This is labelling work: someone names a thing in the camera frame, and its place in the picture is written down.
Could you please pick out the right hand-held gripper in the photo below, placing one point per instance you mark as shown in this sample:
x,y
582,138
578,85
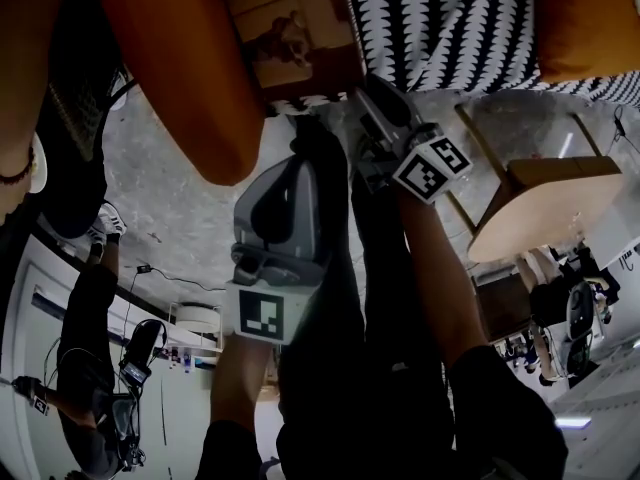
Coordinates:
x,y
430,173

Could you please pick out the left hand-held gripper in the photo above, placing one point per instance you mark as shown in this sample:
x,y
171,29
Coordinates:
x,y
260,315

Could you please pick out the brown book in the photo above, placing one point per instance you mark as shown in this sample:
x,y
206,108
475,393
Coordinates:
x,y
295,33

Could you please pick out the person's left forearm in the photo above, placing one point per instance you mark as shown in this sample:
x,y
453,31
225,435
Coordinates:
x,y
240,378

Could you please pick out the person's right forearm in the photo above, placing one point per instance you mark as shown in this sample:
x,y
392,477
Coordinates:
x,y
440,288

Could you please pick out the wooden coffee table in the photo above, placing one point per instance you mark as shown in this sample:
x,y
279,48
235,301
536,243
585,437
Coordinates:
x,y
545,213

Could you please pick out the small red scrap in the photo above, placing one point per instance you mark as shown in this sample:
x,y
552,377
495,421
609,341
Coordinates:
x,y
155,237

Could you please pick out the white round side table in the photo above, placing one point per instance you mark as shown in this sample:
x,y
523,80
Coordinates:
x,y
197,318

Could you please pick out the person's black clothing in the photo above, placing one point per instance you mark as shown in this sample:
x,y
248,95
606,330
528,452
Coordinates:
x,y
360,393

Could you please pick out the large orange cushion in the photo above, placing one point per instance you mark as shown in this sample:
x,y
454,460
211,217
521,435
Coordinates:
x,y
590,23

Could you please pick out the dark brown wooden box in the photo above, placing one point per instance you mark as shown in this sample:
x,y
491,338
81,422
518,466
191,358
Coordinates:
x,y
502,308

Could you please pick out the white worktable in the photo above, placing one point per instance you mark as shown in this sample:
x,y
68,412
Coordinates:
x,y
185,428

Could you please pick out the black metal chair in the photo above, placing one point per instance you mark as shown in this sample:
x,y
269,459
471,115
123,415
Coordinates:
x,y
75,108

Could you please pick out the white round plate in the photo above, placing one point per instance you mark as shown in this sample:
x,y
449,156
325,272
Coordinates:
x,y
41,173

